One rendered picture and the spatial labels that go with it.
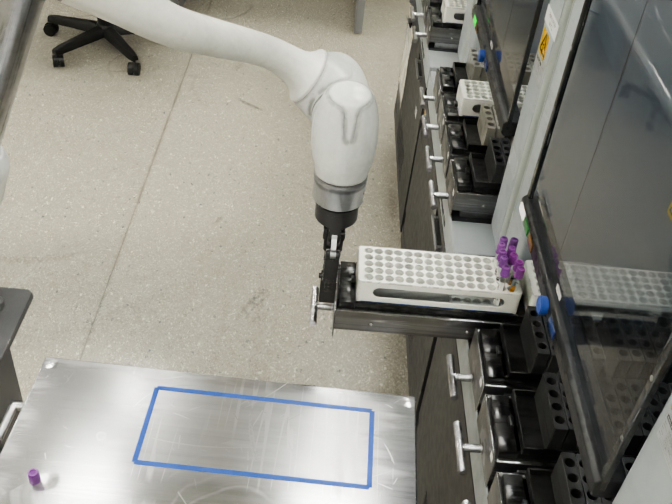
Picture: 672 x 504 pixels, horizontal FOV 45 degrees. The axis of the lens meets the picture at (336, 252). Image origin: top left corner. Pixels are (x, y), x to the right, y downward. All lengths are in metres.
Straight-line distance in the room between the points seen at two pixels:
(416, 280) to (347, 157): 0.30
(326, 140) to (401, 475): 0.52
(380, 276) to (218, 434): 0.42
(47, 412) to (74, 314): 1.34
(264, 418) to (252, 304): 1.38
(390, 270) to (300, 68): 0.39
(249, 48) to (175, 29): 0.15
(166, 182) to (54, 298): 0.71
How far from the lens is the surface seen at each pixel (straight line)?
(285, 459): 1.23
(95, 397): 1.32
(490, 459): 1.33
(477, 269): 1.51
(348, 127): 1.26
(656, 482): 0.99
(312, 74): 1.38
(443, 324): 1.50
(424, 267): 1.49
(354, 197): 1.34
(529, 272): 1.54
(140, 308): 2.63
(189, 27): 1.23
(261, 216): 2.98
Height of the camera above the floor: 1.82
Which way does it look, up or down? 40 degrees down
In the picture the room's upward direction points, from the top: 7 degrees clockwise
